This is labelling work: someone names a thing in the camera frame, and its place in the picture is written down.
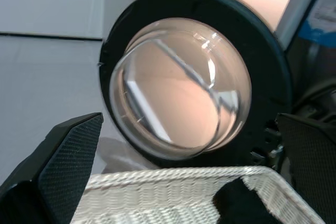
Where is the black cloth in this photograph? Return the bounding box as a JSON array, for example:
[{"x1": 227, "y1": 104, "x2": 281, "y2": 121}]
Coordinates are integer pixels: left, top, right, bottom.
[{"x1": 212, "y1": 178, "x2": 279, "y2": 224}]

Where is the pale woven basket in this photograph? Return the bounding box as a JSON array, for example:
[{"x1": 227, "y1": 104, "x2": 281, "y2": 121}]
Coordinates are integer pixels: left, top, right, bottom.
[{"x1": 70, "y1": 165, "x2": 326, "y2": 224}]

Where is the grey washing machine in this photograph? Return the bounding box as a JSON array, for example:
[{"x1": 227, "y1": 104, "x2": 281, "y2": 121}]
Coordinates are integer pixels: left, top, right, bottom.
[{"x1": 272, "y1": 0, "x2": 336, "y2": 183}]

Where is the round glass washing machine door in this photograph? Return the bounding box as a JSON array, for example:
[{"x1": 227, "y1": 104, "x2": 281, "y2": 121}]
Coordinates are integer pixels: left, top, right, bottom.
[{"x1": 99, "y1": 0, "x2": 293, "y2": 168}]

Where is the blue QR code sticker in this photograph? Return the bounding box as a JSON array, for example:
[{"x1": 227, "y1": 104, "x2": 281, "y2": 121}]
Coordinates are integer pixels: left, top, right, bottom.
[{"x1": 299, "y1": 0, "x2": 336, "y2": 44}]

